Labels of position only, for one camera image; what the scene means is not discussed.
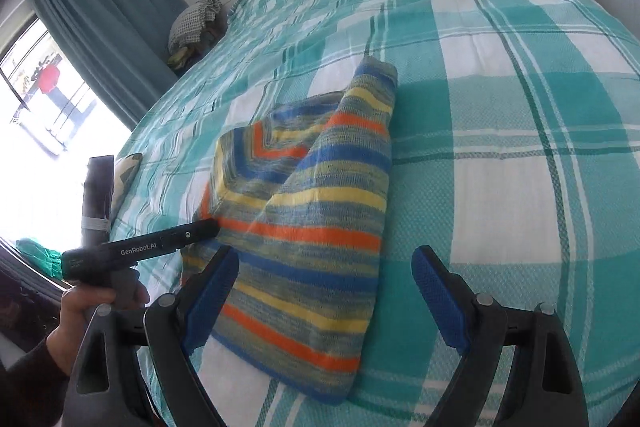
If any striped knit sweater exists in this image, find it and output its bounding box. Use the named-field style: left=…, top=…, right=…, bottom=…
left=182, top=56, right=399, bottom=405

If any green cloth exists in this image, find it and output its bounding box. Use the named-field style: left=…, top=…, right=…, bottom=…
left=15, top=237, right=68, bottom=280

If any window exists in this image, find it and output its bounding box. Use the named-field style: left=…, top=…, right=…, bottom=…
left=0, top=17, right=132, bottom=253

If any teal plaid bedspread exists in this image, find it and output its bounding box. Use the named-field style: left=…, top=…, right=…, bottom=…
left=107, top=0, right=640, bottom=427

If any person's left forearm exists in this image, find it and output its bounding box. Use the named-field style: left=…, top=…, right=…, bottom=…
left=0, top=339, right=76, bottom=427

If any pile of clothes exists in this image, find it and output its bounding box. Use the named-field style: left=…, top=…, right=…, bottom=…
left=166, top=0, right=228, bottom=70

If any teal curtain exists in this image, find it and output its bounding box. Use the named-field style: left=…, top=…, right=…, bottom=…
left=31, top=0, right=190, bottom=132

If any red hanging garment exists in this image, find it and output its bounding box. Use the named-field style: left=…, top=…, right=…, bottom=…
left=39, top=63, right=63, bottom=95

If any person's left hand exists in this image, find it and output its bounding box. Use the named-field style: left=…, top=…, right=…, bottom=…
left=46, top=276, right=151, bottom=375

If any black rolled cylinder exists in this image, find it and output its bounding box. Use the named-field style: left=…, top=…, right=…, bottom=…
left=80, top=154, right=116, bottom=250

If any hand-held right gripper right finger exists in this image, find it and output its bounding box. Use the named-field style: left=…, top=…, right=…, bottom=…
left=410, top=244, right=592, bottom=427

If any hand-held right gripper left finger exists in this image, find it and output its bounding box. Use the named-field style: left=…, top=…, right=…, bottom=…
left=64, top=246, right=241, bottom=427

